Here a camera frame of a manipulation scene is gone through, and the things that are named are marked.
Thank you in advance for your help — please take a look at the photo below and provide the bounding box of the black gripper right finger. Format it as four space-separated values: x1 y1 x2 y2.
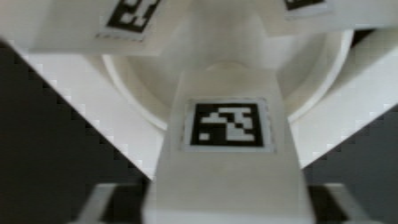
307 183 373 224

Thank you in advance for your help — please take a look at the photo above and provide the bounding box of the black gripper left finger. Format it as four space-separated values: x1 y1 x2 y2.
73 183 146 224

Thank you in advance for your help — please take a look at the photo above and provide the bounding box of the white round stool seat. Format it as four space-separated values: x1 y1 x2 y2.
103 26 353 129

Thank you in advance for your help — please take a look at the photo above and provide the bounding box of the white fence wall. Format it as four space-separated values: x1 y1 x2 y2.
2 28 398 173

